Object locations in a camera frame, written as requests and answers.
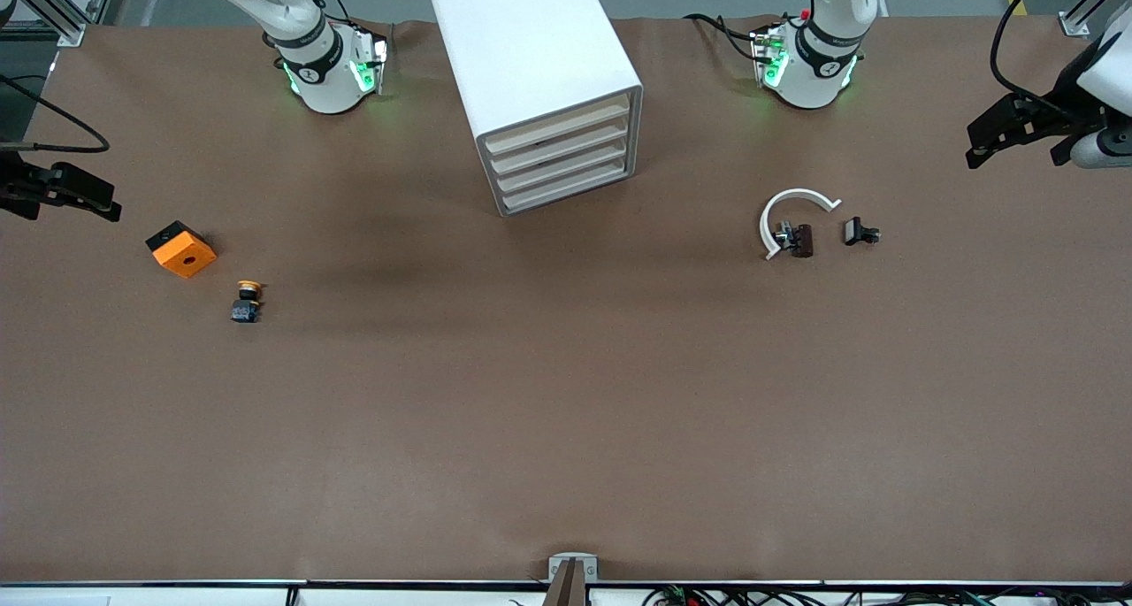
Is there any white plastic bin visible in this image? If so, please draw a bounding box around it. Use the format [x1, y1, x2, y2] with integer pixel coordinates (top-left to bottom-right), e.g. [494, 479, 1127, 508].
[489, 115, 634, 175]

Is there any white cabinet drawer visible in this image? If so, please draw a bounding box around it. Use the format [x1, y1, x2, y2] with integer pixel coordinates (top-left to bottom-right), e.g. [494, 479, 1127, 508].
[483, 93, 632, 155]
[501, 157, 639, 215]
[495, 136, 636, 195]

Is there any white drawer cabinet housing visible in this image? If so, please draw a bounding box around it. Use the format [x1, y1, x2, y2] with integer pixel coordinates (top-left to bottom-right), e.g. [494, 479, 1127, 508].
[428, 0, 644, 218]

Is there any orange box with black base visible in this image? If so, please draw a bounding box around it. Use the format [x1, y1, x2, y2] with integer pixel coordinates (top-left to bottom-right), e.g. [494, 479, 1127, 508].
[146, 220, 218, 280]

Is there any dark brown block with metal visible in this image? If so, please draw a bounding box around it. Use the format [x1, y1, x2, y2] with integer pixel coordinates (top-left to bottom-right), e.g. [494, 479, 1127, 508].
[774, 222, 815, 258]

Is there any brown table cover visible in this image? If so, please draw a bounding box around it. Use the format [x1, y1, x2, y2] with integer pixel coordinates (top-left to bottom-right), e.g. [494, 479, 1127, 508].
[0, 15, 1132, 585]

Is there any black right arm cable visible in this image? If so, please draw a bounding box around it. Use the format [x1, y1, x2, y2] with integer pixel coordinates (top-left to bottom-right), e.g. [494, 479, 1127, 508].
[0, 73, 111, 155]

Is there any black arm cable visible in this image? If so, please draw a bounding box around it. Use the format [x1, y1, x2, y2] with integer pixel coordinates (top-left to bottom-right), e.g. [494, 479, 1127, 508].
[989, 0, 1132, 117]
[0, 73, 111, 155]

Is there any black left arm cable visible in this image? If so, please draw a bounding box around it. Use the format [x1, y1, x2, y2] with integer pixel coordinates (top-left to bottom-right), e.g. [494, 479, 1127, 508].
[989, 0, 1132, 117]

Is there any aluminium frame profile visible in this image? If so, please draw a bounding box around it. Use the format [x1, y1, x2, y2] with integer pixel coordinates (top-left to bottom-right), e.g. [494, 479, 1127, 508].
[13, 0, 121, 48]
[1059, 0, 1132, 39]

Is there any yellow push button switch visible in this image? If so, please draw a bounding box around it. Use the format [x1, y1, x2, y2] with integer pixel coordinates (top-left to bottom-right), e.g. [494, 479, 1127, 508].
[231, 280, 267, 325]

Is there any white curved plastic ring piece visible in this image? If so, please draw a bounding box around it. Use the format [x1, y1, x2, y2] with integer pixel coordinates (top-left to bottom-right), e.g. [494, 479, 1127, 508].
[760, 188, 843, 261]

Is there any black base cable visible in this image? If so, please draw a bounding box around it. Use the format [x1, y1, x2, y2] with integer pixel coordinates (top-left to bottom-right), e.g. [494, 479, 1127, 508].
[314, 0, 395, 39]
[684, 12, 772, 64]

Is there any grey metal bracket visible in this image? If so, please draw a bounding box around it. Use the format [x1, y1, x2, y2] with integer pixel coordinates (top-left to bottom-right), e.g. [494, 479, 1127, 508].
[548, 552, 599, 582]

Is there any brown camera post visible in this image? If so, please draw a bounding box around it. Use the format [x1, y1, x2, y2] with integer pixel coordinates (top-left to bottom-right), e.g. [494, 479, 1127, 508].
[541, 560, 590, 606]

